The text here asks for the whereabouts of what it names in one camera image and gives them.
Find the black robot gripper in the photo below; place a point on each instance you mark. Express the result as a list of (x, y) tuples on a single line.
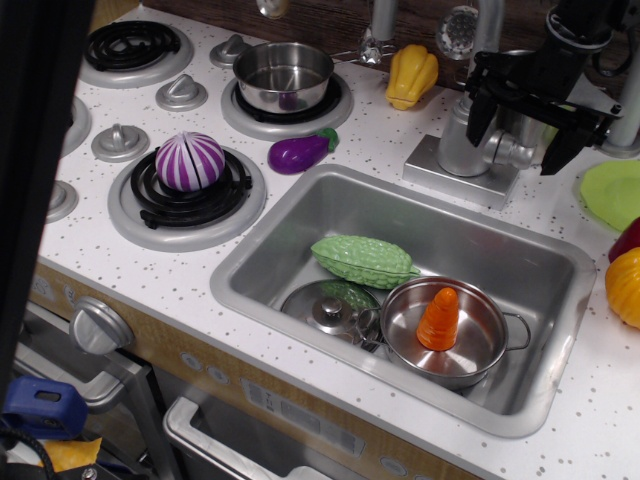
[(548, 87)]

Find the silver toy faucet lever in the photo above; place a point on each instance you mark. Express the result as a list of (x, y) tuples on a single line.
[(515, 140)]

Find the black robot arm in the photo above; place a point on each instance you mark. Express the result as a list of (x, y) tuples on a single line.
[(585, 28)]

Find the silver toy faucet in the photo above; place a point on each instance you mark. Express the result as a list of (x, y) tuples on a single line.
[(452, 165)]

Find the green toy plate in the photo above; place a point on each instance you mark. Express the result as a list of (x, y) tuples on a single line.
[(610, 191)]

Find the hanging slotted ladle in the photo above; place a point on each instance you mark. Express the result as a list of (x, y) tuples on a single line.
[(456, 31)]

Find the yellow toy bell pepper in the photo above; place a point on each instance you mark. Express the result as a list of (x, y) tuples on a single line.
[(414, 71)]

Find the red toy vegetable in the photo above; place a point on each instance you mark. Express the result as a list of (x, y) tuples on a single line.
[(628, 240)]

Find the orange yellow toy pumpkin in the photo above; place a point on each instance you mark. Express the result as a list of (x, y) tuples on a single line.
[(622, 287)]

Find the green toy bitter gourd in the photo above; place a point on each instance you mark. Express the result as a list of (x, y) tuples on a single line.
[(365, 261)]

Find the orange toy carrot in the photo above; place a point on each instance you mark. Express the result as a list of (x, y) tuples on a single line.
[(438, 326)]

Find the purple toy eggplant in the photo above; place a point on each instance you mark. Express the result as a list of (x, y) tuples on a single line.
[(296, 155)]

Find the steel pot on burner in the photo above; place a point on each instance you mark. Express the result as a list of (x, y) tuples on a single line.
[(283, 77)]

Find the silver sink basin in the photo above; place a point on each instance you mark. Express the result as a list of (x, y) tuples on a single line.
[(546, 281)]

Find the steel pot lid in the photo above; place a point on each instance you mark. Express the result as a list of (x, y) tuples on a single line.
[(338, 308)]

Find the hanging steel spoon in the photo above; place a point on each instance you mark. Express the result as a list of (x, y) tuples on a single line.
[(273, 9)]

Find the back right black burner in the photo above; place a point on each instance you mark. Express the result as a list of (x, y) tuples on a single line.
[(331, 112)]

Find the black burner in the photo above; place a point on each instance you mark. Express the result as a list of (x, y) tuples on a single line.
[(79, 127), (331, 112), (135, 53), (155, 216)]

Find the silver stove knob top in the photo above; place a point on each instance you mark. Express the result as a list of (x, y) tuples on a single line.
[(225, 53)]

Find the silver stove knob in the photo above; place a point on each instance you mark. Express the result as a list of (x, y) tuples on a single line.
[(225, 53), (182, 94), (120, 143), (64, 199)]

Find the purple white striped onion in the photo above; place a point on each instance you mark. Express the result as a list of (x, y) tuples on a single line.
[(189, 162)]

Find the silver stove knob middle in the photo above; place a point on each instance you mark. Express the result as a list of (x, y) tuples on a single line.
[(182, 94)]

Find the front right black burner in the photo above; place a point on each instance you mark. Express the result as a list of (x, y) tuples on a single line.
[(155, 216)]

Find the back left black burner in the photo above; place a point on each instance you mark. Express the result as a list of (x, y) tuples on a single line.
[(135, 53)]

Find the silver stove knob lower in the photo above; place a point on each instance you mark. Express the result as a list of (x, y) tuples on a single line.
[(120, 143)]

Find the front left black burner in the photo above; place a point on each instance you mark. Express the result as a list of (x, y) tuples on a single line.
[(79, 127)]

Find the silver stove knob front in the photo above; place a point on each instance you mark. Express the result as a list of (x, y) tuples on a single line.
[(64, 199)]

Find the silver oven dial knob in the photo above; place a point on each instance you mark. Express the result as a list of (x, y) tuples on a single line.
[(96, 329)]

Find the yellow cloth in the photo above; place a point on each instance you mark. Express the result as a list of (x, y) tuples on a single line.
[(71, 454)]

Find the silver right post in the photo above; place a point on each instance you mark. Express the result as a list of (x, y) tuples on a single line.
[(623, 137)]

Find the silver post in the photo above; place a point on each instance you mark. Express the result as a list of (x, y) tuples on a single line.
[(623, 137), (383, 19)]

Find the silver back post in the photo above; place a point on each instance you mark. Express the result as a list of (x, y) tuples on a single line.
[(383, 19)]

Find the steel pot with handles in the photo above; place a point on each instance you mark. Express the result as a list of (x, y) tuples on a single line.
[(485, 333)]

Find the silver dishwasher door handle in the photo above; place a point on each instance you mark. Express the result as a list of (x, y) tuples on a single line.
[(177, 425)]

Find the black foreground post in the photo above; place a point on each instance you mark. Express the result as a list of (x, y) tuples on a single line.
[(41, 51)]

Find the silver oven door handle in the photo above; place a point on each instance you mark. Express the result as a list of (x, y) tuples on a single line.
[(45, 350)]

